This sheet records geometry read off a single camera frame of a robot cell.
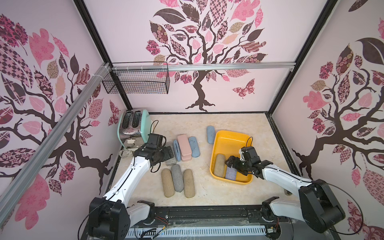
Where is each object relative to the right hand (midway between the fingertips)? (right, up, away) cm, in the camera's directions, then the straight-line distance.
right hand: (229, 163), depth 88 cm
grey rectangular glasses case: (-35, +1, +2) cm, 35 cm away
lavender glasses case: (0, -5, -3) cm, 6 cm away
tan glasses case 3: (-6, -1, 0) cm, 6 cm away
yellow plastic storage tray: (+3, +10, +15) cm, 19 cm away
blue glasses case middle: (-21, +9, +8) cm, 25 cm away
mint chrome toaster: (-59, +21, +1) cm, 62 cm away
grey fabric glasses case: (-32, -6, -4) cm, 32 cm away
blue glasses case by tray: (-10, +17, +15) cm, 24 cm away
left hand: (-37, +4, -5) cm, 38 cm away
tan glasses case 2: (-24, -10, -7) cm, 27 cm away
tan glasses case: (-37, -9, -7) cm, 38 cm away
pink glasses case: (-28, +9, +7) cm, 30 cm away
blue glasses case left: (-32, +7, +4) cm, 33 cm away
